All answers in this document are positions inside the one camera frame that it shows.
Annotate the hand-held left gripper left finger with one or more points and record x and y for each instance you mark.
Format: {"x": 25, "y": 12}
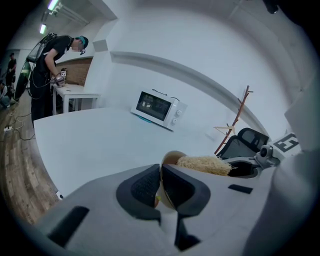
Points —
{"x": 112, "y": 217}

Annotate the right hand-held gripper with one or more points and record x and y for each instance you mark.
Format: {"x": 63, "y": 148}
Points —
{"x": 285, "y": 145}

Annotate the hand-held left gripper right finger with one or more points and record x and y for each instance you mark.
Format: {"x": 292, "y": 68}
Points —
{"x": 220, "y": 205}

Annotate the beige fibrous loofah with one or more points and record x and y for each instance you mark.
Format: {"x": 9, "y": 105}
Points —
{"x": 202, "y": 165}

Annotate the black mesh office chair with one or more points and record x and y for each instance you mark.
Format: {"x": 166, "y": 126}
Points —
{"x": 247, "y": 140}

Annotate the brown wooden coat rack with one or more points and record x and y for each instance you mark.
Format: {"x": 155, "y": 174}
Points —
{"x": 238, "y": 113}

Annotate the white power strip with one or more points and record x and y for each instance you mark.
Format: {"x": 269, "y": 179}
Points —
{"x": 8, "y": 128}
{"x": 60, "y": 196}

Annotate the white microwave oven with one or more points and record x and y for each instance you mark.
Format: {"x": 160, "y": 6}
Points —
{"x": 172, "y": 112}

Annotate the teal flat plate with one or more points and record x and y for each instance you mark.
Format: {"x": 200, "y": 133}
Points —
{"x": 145, "y": 119}

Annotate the small white table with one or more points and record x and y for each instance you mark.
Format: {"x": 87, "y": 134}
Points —
{"x": 77, "y": 96}

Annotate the black green bag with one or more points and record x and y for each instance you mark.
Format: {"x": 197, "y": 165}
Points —
{"x": 22, "y": 80}

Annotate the ceiling light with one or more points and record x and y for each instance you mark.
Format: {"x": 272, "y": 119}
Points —
{"x": 43, "y": 28}
{"x": 52, "y": 4}

